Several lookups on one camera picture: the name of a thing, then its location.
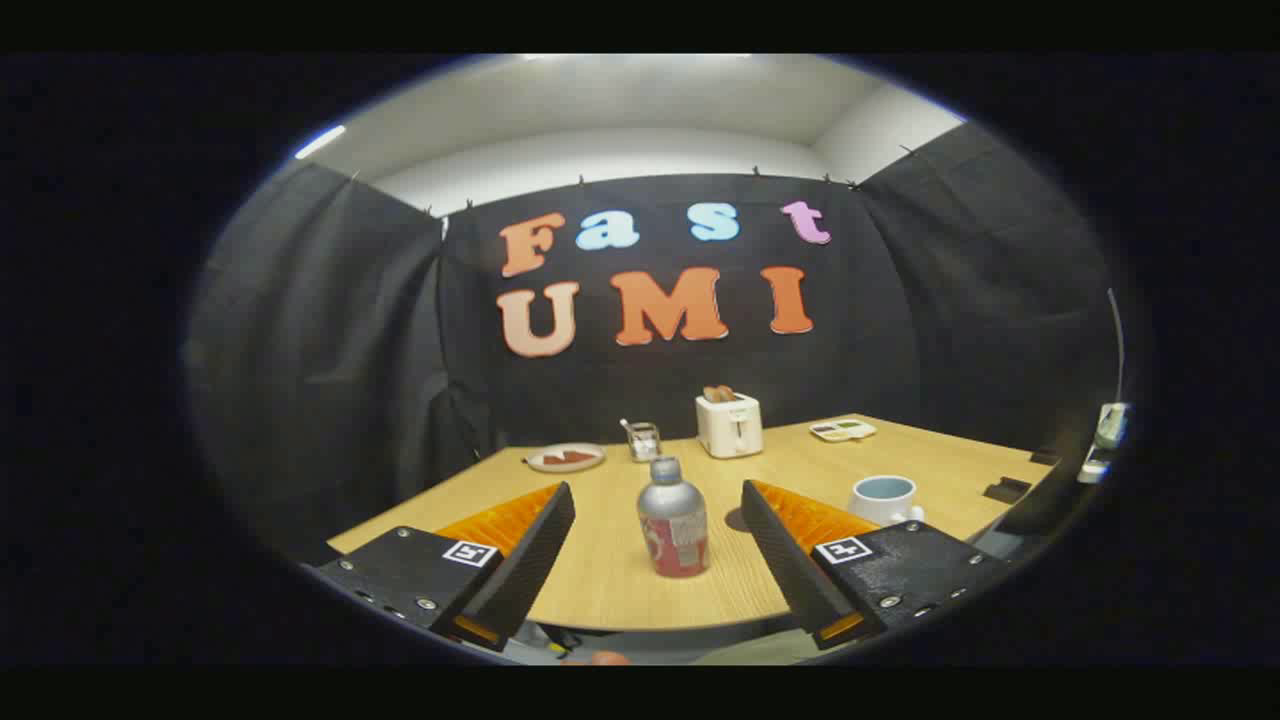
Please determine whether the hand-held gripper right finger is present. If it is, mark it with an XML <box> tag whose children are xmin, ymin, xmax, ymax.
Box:
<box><xmin>741</xmin><ymin>479</ymin><xmax>1011</xmax><ymax>651</ymax></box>

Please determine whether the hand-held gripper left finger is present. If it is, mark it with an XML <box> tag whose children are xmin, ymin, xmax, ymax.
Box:
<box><xmin>315</xmin><ymin>482</ymin><xmax>577</xmax><ymax>653</ymax></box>

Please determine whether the silver bottle with pink label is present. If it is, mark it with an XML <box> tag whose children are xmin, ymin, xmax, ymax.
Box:
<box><xmin>637</xmin><ymin>456</ymin><xmax>711</xmax><ymax>579</ymax></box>

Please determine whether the white cup with blue inside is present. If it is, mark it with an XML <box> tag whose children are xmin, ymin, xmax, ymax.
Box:
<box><xmin>848</xmin><ymin>475</ymin><xmax>926</xmax><ymax>528</ymax></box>

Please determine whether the wooden table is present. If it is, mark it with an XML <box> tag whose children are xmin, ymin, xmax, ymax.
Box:
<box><xmin>328</xmin><ymin>413</ymin><xmax>1053</xmax><ymax>633</ymax></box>

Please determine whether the white plate with food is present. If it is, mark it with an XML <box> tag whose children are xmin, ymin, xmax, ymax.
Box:
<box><xmin>522</xmin><ymin>443</ymin><xmax>607</xmax><ymax>474</ymax></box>

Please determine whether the white toaster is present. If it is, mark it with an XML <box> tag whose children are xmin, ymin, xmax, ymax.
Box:
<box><xmin>695</xmin><ymin>393</ymin><xmax>764</xmax><ymax>460</ymax></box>

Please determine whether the small glass jar with spoon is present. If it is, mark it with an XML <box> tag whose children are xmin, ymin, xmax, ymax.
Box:
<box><xmin>619</xmin><ymin>418</ymin><xmax>663</xmax><ymax>464</ymax></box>

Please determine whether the black backdrop cloth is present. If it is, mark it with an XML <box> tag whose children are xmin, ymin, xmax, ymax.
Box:
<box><xmin>185</xmin><ymin>122</ymin><xmax>1121</xmax><ymax>561</ymax></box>

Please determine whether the white device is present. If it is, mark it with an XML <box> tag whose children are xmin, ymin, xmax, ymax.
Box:
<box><xmin>1077</xmin><ymin>402</ymin><xmax>1131</xmax><ymax>485</ymax></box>

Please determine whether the thin grey cable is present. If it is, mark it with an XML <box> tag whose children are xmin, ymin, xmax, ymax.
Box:
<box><xmin>1106</xmin><ymin>288</ymin><xmax>1126</xmax><ymax>403</ymax></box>

